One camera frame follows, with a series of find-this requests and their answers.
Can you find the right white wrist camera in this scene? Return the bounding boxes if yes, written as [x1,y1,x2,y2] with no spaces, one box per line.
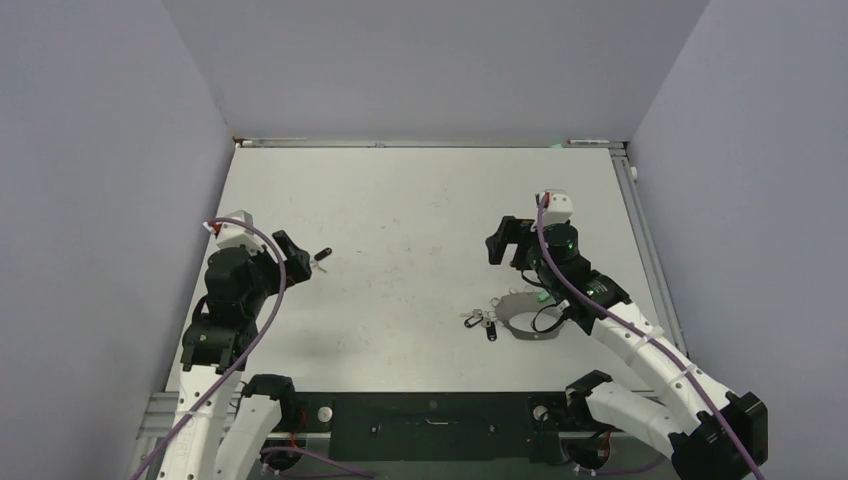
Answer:
[535,189,574,228]

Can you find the keys with black tags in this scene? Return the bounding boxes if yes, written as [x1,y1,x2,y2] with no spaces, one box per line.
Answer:
[461,308,498,342]

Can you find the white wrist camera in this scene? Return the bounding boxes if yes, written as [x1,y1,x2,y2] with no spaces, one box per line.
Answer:
[203,220,262,255]
[535,189,574,228]

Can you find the green key tag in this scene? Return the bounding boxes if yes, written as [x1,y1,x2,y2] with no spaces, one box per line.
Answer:
[536,290,551,304]

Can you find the purple cable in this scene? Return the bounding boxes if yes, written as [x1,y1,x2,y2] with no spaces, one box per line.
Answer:
[535,193,767,480]
[129,217,372,480]

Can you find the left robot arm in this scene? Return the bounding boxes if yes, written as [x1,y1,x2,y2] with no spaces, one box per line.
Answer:
[157,224,312,479]

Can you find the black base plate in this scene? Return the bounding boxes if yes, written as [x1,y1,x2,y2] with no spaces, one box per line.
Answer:
[266,392,612,464]

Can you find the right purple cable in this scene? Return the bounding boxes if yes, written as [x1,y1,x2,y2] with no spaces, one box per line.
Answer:
[535,193,767,480]

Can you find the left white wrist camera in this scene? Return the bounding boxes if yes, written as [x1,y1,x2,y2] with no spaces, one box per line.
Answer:
[203,220,262,255]

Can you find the red white marker pen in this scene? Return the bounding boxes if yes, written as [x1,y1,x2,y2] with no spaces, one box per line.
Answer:
[566,139,613,147]

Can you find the aluminium rail frame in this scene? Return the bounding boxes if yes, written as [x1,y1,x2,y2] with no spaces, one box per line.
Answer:
[610,142,689,356]

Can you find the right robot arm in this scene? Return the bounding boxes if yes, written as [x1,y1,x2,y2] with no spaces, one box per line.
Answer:
[485,213,768,479]

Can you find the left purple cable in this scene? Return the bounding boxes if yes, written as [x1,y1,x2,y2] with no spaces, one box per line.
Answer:
[129,217,372,480]

